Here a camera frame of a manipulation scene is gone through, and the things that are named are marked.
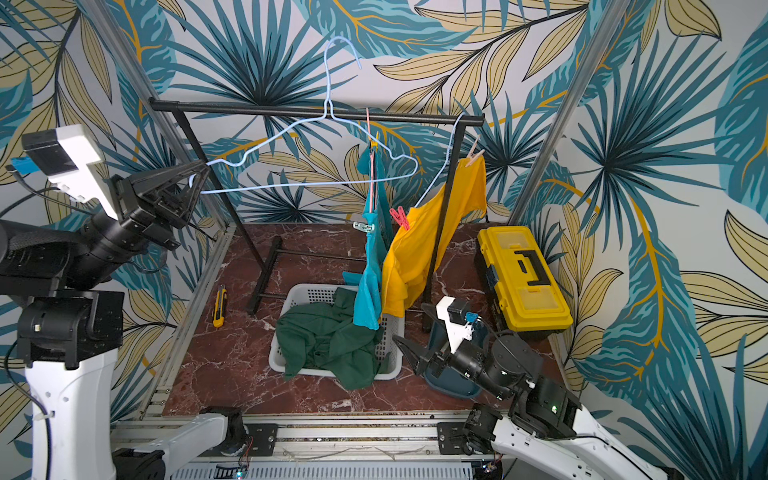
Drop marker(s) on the turquoise printed t-shirt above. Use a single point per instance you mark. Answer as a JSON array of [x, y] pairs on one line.
[[368, 303]]

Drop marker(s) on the beige pink clothespin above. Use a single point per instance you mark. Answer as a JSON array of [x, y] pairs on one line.
[[473, 155]]

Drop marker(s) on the dark green t-shirt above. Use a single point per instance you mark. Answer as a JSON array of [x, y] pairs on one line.
[[324, 336]]

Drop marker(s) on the right aluminium frame post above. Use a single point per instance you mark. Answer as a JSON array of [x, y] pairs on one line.
[[595, 49]]

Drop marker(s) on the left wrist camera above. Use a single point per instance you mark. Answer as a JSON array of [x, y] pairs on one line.
[[69, 156]]

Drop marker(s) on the black clothes rack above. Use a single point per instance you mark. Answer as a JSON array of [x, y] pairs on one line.
[[179, 110]]

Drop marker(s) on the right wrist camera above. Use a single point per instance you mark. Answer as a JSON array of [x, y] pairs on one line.
[[458, 319]]

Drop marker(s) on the grey perforated plastic basket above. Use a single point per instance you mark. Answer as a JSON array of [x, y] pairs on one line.
[[386, 351]]

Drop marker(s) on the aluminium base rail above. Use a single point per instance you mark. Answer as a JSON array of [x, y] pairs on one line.
[[388, 437]]

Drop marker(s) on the pink wire hanger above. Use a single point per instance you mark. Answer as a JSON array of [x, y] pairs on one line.
[[372, 165]]

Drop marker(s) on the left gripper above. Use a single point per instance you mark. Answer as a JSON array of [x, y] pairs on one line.
[[142, 200]]

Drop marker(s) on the yellow utility knife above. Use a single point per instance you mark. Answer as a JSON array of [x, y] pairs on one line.
[[220, 307]]

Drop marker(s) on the light blue wire hanger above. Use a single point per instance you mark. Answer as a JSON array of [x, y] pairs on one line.
[[328, 113]]

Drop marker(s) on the mint white clothespin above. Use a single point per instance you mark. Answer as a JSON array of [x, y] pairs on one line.
[[364, 227]]

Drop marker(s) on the dark teal plastic tray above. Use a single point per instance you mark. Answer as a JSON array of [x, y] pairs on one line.
[[453, 384]]

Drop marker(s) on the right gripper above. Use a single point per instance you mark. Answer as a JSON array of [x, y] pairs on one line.
[[439, 355]]

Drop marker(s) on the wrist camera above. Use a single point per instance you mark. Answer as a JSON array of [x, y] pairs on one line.
[[69, 156], [458, 319]]

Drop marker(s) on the yellow t-shirt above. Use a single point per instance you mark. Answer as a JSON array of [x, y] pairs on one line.
[[405, 268]]

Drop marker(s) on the yellow black toolbox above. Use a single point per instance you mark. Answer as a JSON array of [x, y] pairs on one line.
[[522, 294]]

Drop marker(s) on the pink red clothespin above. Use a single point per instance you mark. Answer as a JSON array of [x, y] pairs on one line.
[[400, 217]]

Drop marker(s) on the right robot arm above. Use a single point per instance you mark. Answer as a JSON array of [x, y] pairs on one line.
[[546, 426]]

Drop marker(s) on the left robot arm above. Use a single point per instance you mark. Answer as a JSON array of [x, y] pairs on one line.
[[69, 331]]

